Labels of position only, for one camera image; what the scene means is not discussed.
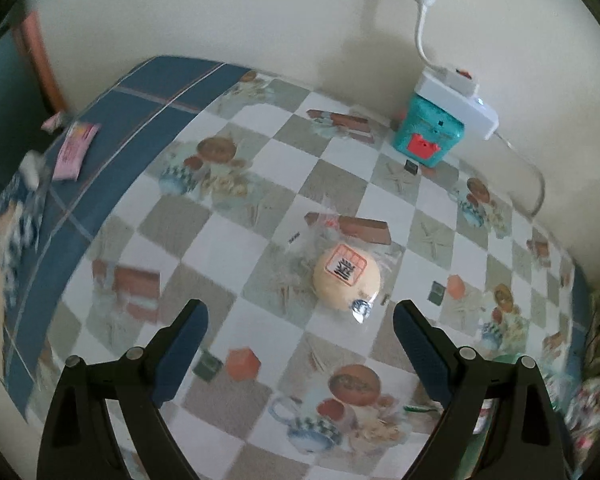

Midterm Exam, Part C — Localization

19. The small pink wrapper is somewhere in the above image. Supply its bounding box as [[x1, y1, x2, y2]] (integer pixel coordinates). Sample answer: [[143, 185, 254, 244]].
[[41, 112, 76, 133]]

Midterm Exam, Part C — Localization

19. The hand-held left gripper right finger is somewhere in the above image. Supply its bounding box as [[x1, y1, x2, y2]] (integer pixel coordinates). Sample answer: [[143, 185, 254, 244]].
[[392, 300, 568, 480]]

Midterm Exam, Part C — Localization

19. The pink snack packet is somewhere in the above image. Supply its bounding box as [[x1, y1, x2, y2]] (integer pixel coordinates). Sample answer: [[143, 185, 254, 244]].
[[52, 122, 102, 182]]

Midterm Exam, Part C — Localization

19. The checkered blue-bordered tablecloth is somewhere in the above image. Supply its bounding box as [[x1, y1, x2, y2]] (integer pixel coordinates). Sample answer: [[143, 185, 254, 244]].
[[0, 55, 593, 480]]

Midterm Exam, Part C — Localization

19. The teal toy box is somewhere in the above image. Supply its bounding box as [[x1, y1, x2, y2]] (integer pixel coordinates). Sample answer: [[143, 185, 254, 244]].
[[391, 92, 467, 167]]

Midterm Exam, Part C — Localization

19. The white power strip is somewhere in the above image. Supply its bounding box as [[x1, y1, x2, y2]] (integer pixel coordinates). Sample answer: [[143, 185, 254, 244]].
[[414, 65, 500, 141]]

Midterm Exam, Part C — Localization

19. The white charging cable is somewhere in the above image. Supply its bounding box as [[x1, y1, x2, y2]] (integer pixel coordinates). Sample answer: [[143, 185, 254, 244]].
[[497, 129, 547, 221]]

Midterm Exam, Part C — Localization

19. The wooden framed teal chair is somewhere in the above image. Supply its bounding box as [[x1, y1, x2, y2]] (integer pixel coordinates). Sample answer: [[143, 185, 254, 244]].
[[0, 10, 68, 186]]

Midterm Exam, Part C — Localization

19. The white crumpled wrapper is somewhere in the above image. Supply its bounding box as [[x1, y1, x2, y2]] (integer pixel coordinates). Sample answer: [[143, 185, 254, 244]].
[[17, 152, 51, 188]]

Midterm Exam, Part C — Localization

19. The round bun clear wrapper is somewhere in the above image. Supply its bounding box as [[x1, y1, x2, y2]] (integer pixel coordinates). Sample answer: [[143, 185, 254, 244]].
[[285, 212, 406, 326]]

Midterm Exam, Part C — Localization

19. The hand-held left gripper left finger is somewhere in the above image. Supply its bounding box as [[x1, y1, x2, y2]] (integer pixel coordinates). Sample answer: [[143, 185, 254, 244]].
[[36, 299, 210, 480]]

